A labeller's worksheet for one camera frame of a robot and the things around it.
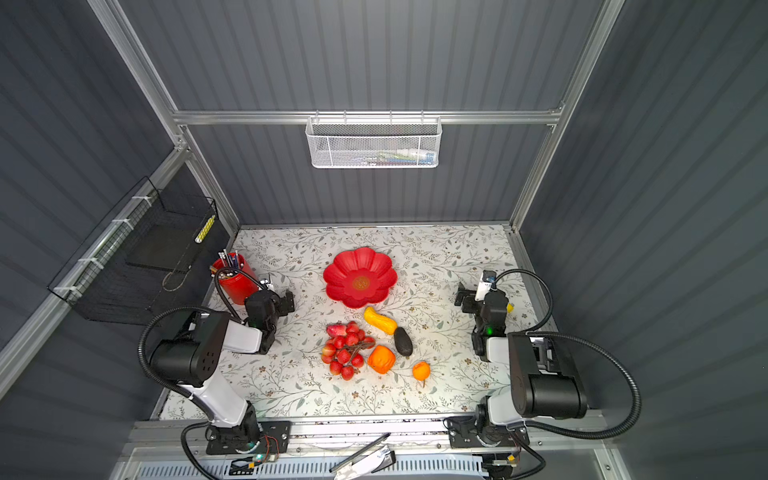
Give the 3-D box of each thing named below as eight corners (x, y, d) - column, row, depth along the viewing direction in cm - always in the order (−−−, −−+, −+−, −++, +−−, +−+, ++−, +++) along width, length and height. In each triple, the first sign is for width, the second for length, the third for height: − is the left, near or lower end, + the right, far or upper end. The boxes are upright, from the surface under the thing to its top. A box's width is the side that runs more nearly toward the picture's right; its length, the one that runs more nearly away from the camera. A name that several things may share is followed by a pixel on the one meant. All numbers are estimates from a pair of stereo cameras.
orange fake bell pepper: (367, 365, 86) (366, 358, 82) (379, 348, 90) (378, 341, 86) (386, 378, 84) (385, 372, 80) (397, 360, 87) (398, 354, 83)
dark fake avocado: (401, 360, 88) (401, 355, 85) (389, 337, 93) (389, 331, 89) (415, 353, 89) (416, 348, 86) (403, 331, 94) (403, 325, 91)
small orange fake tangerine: (412, 381, 84) (413, 376, 81) (412, 366, 87) (412, 361, 84) (429, 381, 84) (431, 376, 81) (428, 366, 87) (430, 361, 84)
